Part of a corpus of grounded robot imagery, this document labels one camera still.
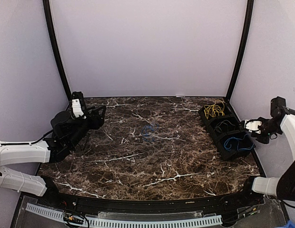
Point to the black front rail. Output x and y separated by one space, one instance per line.
226 204

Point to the white slotted cable duct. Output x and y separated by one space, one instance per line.
126 220

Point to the right black frame post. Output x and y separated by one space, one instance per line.
241 49

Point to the black frame post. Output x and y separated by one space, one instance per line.
55 48
241 49

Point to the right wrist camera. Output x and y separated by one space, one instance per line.
253 125

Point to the black three-compartment bin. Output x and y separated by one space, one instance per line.
224 127

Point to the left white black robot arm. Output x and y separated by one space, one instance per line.
68 129

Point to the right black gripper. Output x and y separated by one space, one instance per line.
265 140

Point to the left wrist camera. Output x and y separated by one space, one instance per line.
78 105

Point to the left black frame post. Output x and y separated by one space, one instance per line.
55 48

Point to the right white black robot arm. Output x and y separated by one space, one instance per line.
277 136

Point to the blue object at corner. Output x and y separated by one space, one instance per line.
290 224

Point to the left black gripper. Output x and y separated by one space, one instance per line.
99 121

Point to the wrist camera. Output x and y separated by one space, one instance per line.
253 125
78 105

